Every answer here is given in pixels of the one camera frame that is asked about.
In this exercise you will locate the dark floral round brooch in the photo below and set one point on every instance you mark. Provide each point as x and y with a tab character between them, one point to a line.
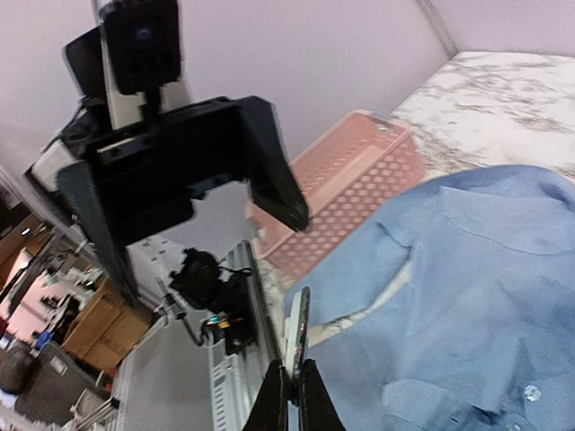
296	332

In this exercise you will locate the pink plastic basket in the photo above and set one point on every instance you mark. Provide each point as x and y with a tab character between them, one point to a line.
346	175

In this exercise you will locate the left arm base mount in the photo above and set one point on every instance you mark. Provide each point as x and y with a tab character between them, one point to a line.
206	285

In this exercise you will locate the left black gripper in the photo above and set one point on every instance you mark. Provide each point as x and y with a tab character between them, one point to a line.
142	179

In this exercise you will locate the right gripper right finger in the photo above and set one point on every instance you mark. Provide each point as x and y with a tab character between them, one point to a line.
316	411

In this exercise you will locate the left aluminium corner post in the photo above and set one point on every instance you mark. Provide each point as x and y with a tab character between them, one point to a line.
438	27

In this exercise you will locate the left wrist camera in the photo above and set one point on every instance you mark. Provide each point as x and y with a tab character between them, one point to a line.
143	43

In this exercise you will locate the blue button-up shirt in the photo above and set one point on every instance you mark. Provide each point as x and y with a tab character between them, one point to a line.
468	285

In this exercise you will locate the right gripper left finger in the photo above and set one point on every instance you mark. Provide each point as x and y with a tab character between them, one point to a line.
270	409

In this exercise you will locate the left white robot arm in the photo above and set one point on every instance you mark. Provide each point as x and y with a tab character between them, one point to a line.
85	58

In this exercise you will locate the aluminium front rail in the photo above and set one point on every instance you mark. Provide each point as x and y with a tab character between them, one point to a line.
166	382

